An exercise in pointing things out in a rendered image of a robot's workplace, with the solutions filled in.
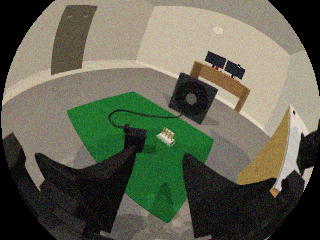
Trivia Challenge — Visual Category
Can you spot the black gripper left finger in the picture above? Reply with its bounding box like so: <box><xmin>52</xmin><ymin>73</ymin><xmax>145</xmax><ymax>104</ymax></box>
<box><xmin>35</xmin><ymin>145</ymin><xmax>137</xmax><ymax>233</ymax></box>

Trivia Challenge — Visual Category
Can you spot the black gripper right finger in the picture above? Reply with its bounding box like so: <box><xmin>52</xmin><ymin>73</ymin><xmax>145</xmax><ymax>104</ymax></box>
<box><xmin>181</xmin><ymin>153</ymin><xmax>277</xmax><ymax>239</ymax></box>

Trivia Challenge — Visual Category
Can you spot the green circuit board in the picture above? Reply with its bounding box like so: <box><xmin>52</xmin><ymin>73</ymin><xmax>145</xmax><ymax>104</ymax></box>
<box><xmin>67</xmin><ymin>92</ymin><xmax>213</xmax><ymax>224</ymax></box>

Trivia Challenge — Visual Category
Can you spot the black cable with plug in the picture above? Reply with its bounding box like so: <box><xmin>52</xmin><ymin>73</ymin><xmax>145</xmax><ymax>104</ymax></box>
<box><xmin>108</xmin><ymin>109</ymin><xmax>185</xmax><ymax>153</ymax></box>

